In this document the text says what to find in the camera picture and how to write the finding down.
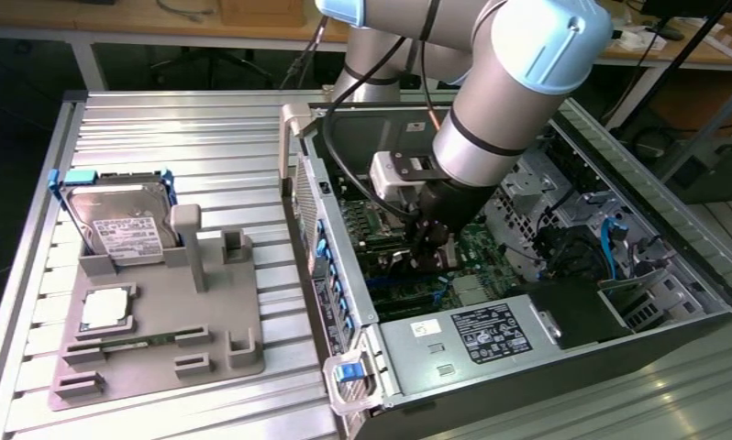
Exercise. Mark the white box with black insert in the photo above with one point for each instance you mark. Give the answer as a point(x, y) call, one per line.
point(635, 42)

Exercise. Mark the black office chair base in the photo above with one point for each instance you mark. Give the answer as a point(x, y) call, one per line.
point(215, 52)

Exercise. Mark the black plastic shroud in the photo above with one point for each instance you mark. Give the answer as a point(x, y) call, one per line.
point(568, 311)

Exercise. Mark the silver power supply unit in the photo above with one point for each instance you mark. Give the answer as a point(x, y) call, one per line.
point(414, 357)

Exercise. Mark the silver CPU chip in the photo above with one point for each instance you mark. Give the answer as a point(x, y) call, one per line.
point(106, 308)

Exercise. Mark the black RAM stick with label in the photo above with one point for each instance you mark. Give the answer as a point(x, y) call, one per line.
point(381, 245)

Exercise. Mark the silver front disk bay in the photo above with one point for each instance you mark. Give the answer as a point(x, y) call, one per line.
point(648, 311)

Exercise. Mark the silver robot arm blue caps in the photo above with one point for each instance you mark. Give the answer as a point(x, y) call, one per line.
point(525, 69)

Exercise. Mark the grey parts rack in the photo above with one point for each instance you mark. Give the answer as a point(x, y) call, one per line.
point(158, 316)

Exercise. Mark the black stand pole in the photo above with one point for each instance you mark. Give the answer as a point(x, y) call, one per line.
point(684, 50)

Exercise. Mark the CPU socket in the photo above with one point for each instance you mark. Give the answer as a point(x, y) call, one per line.
point(385, 220)

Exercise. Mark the black expansion slot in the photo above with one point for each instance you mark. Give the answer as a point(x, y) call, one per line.
point(402, 300)

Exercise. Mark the long wooden desk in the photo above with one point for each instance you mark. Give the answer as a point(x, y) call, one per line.
point(35, 14)

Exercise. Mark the silver perforated disk bay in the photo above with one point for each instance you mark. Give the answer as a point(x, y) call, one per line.
point(531, 192)

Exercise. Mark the green motherboard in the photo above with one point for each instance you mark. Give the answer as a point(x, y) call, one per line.
point(483, 247)

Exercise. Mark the graphics card with metal bracket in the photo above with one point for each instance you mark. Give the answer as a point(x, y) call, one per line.
point(397, 261)

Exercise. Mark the black monitor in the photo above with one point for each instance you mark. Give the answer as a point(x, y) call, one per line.
point(691, 5)

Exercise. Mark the dark grey computer tower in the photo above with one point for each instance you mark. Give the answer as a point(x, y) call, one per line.
point(722, 174)

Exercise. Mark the open black PC case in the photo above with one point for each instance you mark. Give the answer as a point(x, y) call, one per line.
point(525, 389)

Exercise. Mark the aluminium profile frame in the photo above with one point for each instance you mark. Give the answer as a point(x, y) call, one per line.
point(712, 121)

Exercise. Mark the green RAM stick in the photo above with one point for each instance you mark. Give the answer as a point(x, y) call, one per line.
point(139, 342)

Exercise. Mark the silver chipset heatsink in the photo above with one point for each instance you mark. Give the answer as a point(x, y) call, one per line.
point(472, 293)

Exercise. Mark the silver hard disk drive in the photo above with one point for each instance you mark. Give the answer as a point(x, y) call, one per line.
point(125, 229)

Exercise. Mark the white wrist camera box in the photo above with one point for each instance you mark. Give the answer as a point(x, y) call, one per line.
point(390, 183)

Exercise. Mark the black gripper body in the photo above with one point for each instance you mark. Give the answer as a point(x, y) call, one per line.
point(452, 204)

